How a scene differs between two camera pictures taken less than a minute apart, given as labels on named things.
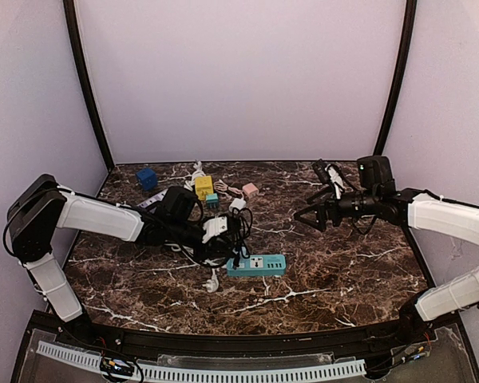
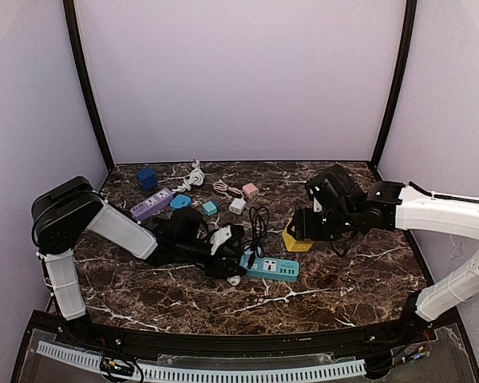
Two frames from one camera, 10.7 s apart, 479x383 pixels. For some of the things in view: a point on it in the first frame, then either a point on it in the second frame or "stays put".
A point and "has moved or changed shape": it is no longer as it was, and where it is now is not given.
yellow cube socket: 203,185 to 295,245
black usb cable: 241,223 to 259,220
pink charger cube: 250,190 stays put
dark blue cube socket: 148,178 stays put
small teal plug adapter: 211,199 to 211,207
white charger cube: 237,203 stays put
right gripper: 329,211 to 303,223
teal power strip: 252,266 has moved or changed shape
